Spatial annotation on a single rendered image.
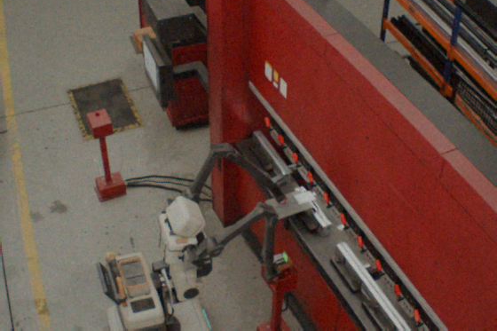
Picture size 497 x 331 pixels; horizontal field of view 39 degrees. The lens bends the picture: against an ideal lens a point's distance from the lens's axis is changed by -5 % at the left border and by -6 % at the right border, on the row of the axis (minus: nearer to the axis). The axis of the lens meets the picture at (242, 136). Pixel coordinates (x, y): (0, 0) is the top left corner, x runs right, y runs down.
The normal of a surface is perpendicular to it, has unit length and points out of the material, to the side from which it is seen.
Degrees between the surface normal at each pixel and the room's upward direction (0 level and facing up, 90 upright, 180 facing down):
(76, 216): 0
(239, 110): 90
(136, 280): 0
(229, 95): 90
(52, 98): 0
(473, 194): 90
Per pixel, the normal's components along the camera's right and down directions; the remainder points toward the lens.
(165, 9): 0.00, -0.77
